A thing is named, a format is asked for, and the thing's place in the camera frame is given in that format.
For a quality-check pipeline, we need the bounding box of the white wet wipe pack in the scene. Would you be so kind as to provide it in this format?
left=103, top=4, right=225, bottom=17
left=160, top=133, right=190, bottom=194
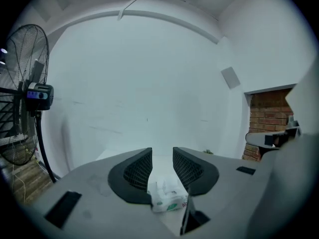
left=147, top=175, right=189, bottom=214

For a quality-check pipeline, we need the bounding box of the black metal railing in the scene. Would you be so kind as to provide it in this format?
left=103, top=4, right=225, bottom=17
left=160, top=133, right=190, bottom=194
left=0, top=87, right=25, bottom=139

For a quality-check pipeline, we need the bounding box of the black standing fan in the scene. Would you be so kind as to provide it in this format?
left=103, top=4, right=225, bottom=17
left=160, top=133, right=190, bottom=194
left=0, top=23, right=58, bottom=184

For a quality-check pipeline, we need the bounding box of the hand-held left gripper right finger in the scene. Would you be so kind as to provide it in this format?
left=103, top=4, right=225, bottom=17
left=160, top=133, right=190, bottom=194
left=172, top=147, right=273, bottom=239

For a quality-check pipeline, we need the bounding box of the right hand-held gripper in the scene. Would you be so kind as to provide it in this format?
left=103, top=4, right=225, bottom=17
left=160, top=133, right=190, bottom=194
left=245, top=57, right=319, bottom=239

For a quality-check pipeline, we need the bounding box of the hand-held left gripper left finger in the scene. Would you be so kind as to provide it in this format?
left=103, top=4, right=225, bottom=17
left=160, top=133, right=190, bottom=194
left=23, top=147, right=180, bottom=239

